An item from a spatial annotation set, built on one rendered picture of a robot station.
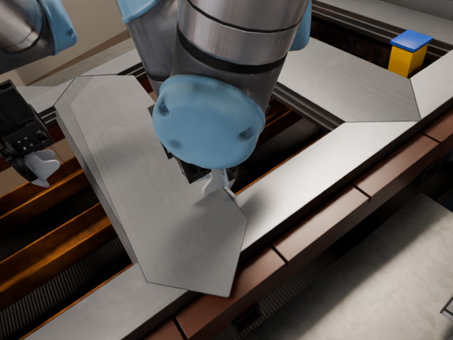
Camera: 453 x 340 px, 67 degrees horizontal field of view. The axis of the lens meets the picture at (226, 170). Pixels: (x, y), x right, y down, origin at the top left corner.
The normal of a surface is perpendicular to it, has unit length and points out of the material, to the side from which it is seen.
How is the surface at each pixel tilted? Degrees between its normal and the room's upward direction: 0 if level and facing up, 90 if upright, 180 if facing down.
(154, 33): 87
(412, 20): 0
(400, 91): 0
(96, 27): 90
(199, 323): 0
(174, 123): 91
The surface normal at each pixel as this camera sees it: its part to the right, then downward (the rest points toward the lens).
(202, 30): -0.65, 0.53
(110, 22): 0.67, 0.47
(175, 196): -0.18, -0.65
